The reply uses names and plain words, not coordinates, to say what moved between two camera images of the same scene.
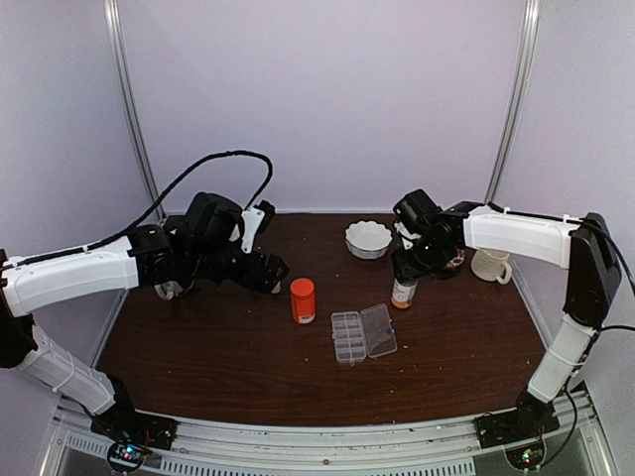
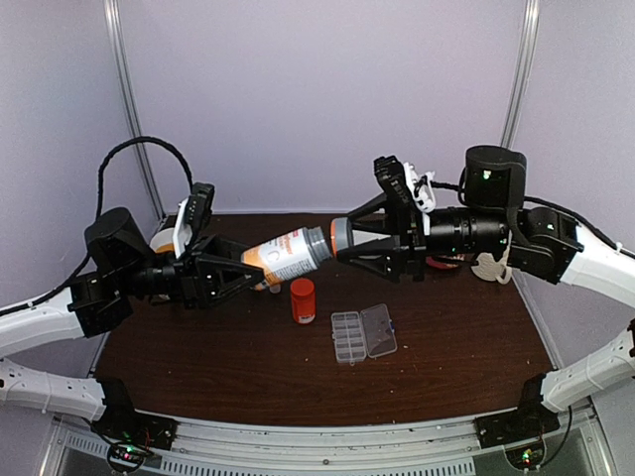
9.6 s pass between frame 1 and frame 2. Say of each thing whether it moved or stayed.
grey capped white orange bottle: moved
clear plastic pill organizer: stayed
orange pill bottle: stayed
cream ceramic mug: stayed
